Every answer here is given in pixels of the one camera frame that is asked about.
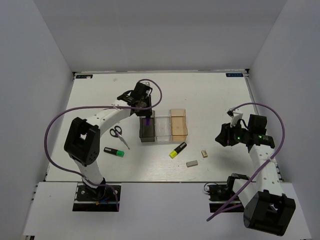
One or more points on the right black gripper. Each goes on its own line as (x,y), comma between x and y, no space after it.
(226,133)

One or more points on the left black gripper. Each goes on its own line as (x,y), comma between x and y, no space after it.
(148,111)

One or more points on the purple cap highlighter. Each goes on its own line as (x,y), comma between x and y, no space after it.
(148,121)

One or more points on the small tan eraser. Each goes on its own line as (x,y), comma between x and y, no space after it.
(204,154)

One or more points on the black handled scissors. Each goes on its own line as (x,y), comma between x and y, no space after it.
(116,132)

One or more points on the grey white eraser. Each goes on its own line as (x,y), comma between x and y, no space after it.
(191,163)

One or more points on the yellow cap highlighter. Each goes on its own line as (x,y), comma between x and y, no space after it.
(177,150)

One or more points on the green cap highlighter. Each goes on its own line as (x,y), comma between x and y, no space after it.
(114,152)

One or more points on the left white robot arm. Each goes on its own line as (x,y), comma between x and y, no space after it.
(83,139)

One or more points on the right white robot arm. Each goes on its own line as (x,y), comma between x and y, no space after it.
(266,207)

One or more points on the clear plastic bin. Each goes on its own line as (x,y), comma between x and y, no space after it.
(163,131)

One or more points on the smoky grey plastic bin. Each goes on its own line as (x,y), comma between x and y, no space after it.
(147,134)

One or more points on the amber plastic bin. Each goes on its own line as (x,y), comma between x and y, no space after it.
(179,130)

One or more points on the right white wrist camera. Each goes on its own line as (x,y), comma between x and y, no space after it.
(236,115)

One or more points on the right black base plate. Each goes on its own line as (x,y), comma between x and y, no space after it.
(218,194)

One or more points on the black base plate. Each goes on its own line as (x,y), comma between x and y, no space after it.
(106,201)
(218,194)

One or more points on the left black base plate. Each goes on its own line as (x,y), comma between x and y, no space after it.
(106,201)

